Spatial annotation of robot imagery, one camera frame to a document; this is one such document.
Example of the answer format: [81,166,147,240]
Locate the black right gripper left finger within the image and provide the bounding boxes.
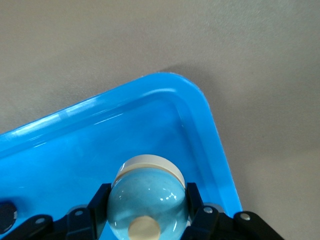
[0,182,113,240]

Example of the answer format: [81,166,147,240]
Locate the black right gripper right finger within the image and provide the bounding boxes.
[179,181,286,240]

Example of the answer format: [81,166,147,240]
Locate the long brown electrolytic capacitor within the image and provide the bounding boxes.
[0,201,18,232]

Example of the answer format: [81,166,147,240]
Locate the light blue dome bell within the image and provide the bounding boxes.
[106,154,190,240]

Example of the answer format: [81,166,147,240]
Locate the blue plastic tray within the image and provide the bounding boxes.
[0,72,244,240]

